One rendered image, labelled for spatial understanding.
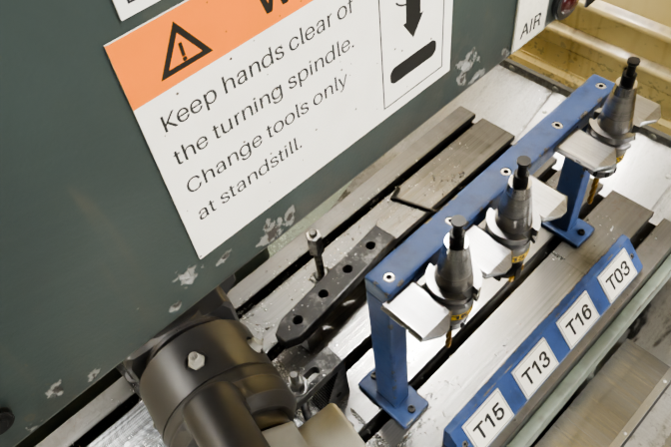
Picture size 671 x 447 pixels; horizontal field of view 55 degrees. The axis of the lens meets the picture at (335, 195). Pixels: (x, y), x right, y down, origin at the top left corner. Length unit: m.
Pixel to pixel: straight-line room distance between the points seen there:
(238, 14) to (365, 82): 0.08
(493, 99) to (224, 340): 1.20
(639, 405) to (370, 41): 1.06
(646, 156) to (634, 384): 0.47
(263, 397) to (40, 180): 0.26
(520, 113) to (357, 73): 1.27
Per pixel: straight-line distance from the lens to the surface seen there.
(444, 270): 0.71
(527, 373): 1.01
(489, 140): 1.35
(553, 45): 1.50
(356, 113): 0.29
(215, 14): 0.21
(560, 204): 0.84
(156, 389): 0.46
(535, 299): 1.13
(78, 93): 0.20
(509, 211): 0.76
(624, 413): 1.25
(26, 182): 0.21
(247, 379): 0.43
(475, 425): 0.97
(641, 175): 1.45
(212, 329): 0.46
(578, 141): 0.92
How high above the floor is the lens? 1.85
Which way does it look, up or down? 49 degrees down
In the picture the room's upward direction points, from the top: 9 degrees counter-clockwise
